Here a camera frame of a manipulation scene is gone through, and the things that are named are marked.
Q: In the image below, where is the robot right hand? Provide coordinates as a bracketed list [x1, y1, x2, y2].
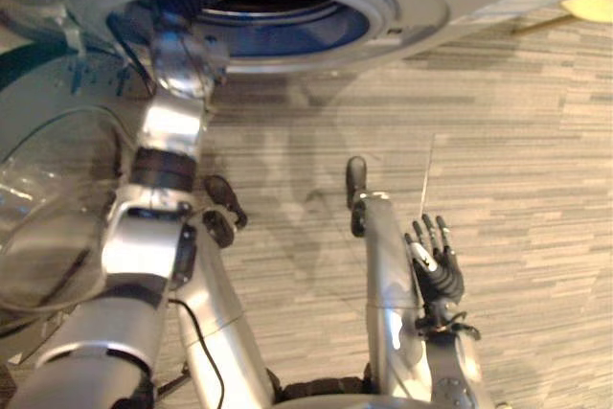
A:
[404, 214, 466, 308]

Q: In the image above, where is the blue-rimmed washing machine drum opening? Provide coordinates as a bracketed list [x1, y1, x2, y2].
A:
[105, 0, 401, 59]

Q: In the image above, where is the round glass washing machine door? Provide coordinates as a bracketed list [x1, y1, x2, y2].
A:
[0, 0, 250, 333]

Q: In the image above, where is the silver robot right leg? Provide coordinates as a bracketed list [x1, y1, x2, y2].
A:
[352, 191, 428, 401]

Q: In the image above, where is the thin white thread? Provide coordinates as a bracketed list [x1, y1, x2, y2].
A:
[420, 133, 437, 217]

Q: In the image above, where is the dark robot right foot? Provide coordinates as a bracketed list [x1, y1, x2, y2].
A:
[345, 155, 369, 238]

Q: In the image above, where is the yellow paper note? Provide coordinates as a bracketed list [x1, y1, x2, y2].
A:
[560, 0, 613, 23]

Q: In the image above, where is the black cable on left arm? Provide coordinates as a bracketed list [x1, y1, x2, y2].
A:
[167, 298, 226, 409]

